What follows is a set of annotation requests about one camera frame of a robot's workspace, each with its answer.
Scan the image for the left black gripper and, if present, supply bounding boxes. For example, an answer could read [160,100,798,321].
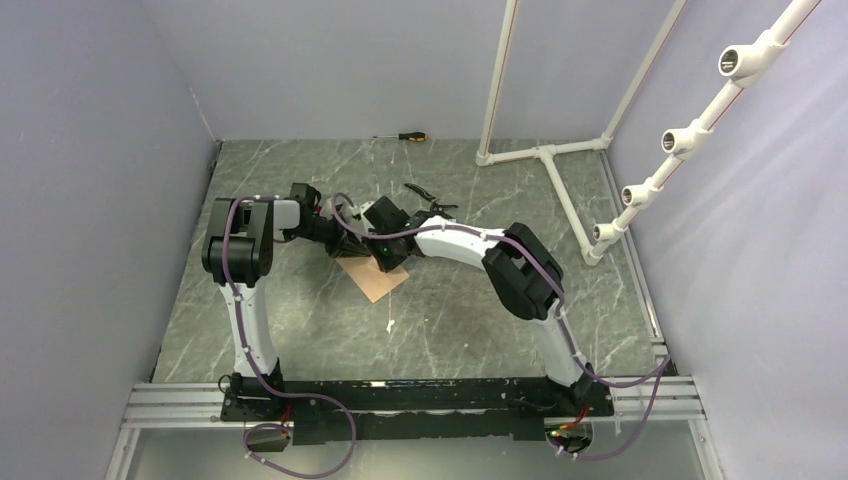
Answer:
[285,213,370,260]

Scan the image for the brown paper envelope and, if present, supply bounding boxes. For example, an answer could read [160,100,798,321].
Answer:
[337,257,410,303]

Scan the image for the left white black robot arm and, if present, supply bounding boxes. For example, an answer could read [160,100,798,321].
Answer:
[201,183,369,420]

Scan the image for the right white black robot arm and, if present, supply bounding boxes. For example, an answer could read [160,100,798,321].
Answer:
[354,196,595,415]

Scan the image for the black pliers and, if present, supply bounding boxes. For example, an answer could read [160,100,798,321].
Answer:
[403,182,458,214]

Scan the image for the yellow black screwdriver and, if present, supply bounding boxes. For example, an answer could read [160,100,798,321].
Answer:
[372,131,428,142]

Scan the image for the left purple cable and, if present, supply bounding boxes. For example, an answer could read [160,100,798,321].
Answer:
[221,195,359,480]

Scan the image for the purple cable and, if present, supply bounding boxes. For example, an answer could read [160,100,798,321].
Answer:
[331,192,674,463]
[221,195,359,480]

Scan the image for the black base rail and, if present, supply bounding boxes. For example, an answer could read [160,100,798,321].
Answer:
[220,377,614,446]

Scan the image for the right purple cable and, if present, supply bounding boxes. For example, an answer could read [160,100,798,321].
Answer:
[331,192,674,463]

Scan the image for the aluminium frame rail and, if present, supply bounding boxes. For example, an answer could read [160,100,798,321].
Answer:
[107,364,725,479]

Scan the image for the white PVC pipe frame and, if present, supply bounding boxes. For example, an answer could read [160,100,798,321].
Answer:
[475,0,823,268]

